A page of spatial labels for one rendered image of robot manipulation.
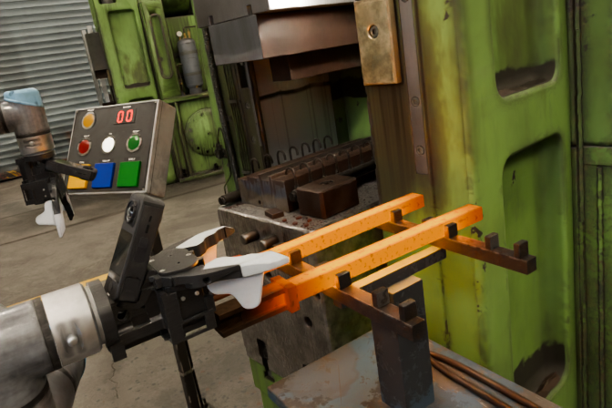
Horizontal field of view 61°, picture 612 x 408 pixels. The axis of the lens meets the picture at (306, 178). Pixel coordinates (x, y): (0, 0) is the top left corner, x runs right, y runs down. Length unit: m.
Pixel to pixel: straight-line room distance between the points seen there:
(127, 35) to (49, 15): 3.19
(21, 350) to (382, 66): 0.80
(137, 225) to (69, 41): 8.52
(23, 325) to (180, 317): 0.15
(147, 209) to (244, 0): 0.71
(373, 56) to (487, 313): 0.57
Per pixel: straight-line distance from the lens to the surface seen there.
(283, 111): 1.52
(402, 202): 0.93
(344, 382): 0.96
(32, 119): 1.36
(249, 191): 1.32
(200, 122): 5.96
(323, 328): 1.18
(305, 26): 1.24
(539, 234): 1.43
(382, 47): 1.07
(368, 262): 0.73
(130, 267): 0.57
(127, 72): 5.98
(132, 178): 1.54
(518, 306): 1.40
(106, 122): 1.69
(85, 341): 0.57
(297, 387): 0.96
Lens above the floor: 1.29
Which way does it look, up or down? 14 degrees down
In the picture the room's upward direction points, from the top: 9 degrees counter-clockwise
